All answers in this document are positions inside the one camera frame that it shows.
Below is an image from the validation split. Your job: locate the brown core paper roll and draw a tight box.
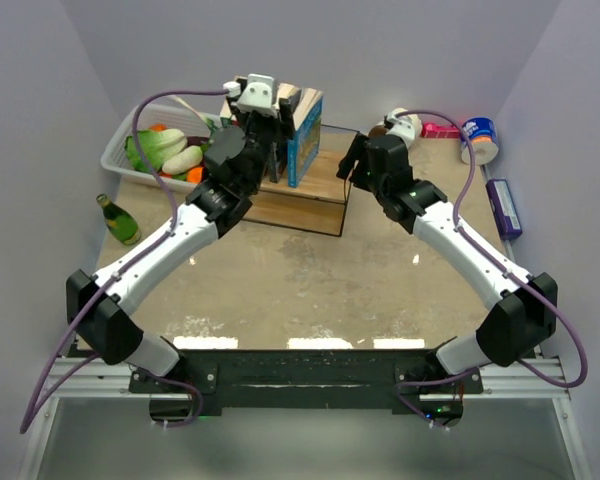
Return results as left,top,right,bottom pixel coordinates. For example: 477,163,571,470
368,108,423,148

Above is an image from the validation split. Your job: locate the pink plastic object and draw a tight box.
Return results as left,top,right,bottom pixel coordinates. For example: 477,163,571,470
421,122,461,139

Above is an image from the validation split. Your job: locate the toy orange carrot slice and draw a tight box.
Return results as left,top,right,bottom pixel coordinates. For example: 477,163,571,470
186,166,205,184

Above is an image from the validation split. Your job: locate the toy green cabbage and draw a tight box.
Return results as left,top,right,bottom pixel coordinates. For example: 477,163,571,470
124,129,188,173

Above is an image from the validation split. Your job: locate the green glass bottle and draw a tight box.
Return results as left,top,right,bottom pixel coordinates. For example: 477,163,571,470
96,194,141,246

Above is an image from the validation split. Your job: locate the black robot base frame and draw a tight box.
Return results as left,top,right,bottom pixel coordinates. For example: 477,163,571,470
129,349,483,427

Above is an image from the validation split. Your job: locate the green 104-storey treehouse book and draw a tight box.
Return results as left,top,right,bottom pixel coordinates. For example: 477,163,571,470
219,98,238,128

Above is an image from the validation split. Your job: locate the purple box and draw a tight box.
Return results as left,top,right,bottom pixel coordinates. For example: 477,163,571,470
486,179,523,240

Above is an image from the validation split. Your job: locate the blue 26-storey treehouse book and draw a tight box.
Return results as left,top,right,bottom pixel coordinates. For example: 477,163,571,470
286,87,323,188

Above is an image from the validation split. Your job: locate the little women book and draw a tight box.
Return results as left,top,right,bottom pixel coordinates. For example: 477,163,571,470
268,99,294,183

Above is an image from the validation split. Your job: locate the toy green leek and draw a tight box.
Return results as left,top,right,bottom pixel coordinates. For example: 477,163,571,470
168,94,219,135

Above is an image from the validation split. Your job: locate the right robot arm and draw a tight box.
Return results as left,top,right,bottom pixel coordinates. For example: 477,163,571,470
337,134,557,393

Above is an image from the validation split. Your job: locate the blue wrapped toilet roll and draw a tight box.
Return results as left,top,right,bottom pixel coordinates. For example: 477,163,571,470
462,117,499,165

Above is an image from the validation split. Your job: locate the black wire wooden shelf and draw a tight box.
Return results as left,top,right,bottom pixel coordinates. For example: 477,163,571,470
244,127,355,237

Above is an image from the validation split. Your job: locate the white plastic basket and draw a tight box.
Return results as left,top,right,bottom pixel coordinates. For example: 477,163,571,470
100,103,211,186

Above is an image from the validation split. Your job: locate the toy white radish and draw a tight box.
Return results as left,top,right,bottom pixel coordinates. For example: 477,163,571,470
161,146,203,176

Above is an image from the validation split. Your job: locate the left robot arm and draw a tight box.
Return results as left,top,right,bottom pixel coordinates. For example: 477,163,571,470
66,74,295,392

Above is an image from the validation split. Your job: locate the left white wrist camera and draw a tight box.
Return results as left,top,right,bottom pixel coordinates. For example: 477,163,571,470
223,74,279,117

